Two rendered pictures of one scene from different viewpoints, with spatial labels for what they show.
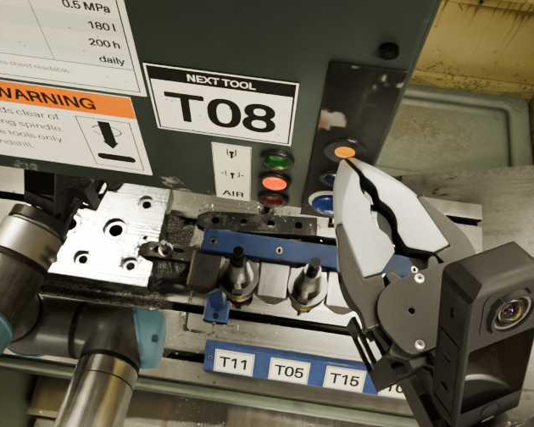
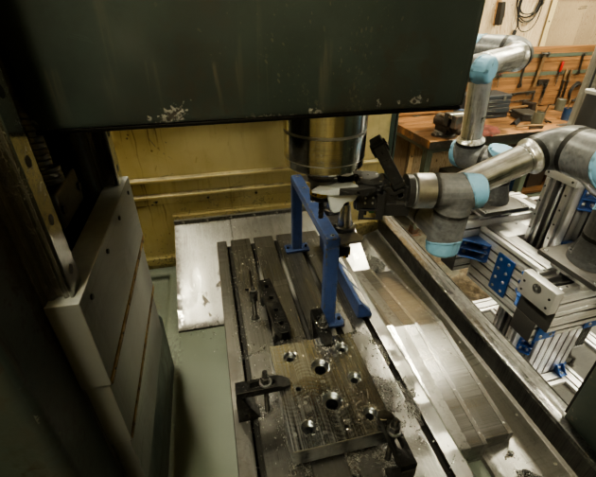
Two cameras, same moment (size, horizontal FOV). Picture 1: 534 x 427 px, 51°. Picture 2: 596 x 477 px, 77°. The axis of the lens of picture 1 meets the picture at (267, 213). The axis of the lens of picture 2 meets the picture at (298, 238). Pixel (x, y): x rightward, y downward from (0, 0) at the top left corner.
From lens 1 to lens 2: 1.19 m
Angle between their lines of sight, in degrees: 69
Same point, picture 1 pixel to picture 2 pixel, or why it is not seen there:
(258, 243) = (323, 222)
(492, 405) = not seen: hidden behind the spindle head
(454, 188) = (189, 279)
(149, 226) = (307, 346)
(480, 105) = not seen: hidden behind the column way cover
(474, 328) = not seen: outside the picture
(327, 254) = (313, 205)
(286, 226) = (270, 291)
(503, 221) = (211, 254)
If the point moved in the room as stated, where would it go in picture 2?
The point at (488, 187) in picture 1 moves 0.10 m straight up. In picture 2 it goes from (189, 262) to (185, 244)
